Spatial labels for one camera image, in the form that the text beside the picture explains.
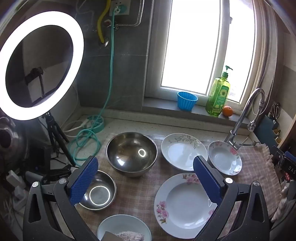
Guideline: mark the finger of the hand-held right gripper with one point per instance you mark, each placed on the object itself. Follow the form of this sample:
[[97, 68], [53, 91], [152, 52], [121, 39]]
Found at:
[[277, 154], [291, 155]]

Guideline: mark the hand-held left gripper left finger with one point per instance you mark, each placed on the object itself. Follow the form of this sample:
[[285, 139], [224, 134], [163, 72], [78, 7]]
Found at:
[[84, 180]]

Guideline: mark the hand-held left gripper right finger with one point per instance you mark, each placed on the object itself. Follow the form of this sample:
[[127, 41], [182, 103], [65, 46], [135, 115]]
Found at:
[[208, 180]]

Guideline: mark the small steel bowl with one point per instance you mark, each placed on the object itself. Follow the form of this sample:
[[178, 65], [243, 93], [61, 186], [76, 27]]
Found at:
[[99, 192]]

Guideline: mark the small pink floral bowl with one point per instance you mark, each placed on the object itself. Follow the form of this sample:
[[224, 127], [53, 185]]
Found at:
[[223, 158]]

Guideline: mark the large pink floral plate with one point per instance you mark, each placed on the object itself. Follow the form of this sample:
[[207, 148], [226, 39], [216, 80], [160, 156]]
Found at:
[[185, 206]]

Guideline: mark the white plate with leaf print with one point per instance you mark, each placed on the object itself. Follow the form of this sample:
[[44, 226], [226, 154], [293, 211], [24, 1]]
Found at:
[[180, 150]]

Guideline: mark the light blue bowl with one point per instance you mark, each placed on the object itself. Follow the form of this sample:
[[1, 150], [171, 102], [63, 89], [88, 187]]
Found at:
[[108, 223]]

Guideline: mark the large steel bowl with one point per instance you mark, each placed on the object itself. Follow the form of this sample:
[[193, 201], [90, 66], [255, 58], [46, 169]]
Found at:
[[131, 154]]

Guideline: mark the person's right hand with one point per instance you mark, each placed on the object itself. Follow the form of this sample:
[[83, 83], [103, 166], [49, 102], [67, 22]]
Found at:
[[281, 201]]

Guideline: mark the teal knife block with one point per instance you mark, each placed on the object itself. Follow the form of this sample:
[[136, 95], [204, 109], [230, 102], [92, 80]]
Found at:
[[266, 129]]

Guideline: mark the scissors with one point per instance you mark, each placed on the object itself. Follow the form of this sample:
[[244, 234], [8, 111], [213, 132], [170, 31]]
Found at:
[[275, 111]]

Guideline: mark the steel faucet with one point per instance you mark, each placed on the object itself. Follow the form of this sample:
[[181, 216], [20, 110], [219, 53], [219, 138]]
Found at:
[[241, 118]]

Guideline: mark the black power adapter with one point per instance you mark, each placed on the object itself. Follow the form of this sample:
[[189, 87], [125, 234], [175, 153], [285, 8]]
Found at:
[[39, 156]]

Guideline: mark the pink plaid cloth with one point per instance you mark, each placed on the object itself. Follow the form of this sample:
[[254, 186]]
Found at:
[[136, 192]]

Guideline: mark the black tripod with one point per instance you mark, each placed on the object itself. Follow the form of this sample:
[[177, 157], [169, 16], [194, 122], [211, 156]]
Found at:
[[55, 135]]

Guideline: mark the orange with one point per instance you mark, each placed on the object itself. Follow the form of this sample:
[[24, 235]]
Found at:
[[227, 111]]

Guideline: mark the white power strip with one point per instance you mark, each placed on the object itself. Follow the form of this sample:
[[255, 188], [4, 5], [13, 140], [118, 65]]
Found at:
[[17, 190]]

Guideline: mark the blue ribbed cup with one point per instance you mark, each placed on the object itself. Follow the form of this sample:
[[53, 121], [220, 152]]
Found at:
[[186, 102]]

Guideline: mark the steel pot lid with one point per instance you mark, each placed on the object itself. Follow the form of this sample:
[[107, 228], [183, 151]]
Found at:
[[11, 143]]

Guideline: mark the green dish soap bottle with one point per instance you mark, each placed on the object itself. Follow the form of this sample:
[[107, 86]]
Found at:
[[217, 97]]

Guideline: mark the window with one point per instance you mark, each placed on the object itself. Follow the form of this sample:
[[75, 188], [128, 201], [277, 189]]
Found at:
[[192, 46]]

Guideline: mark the flexible metal pipe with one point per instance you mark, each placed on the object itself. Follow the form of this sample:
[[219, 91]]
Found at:
[[136, 18]]

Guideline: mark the white wall socket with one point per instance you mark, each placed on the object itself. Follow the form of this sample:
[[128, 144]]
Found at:
[[122, 7]]

